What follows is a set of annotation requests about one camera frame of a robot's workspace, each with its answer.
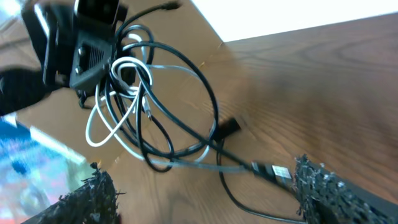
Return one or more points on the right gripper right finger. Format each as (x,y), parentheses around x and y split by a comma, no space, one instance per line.
(325,197)

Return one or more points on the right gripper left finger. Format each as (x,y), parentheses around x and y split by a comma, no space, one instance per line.
(95,202)

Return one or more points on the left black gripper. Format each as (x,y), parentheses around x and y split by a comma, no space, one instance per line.
(80,41)

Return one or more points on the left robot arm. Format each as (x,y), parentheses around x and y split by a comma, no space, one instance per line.
(22,87)

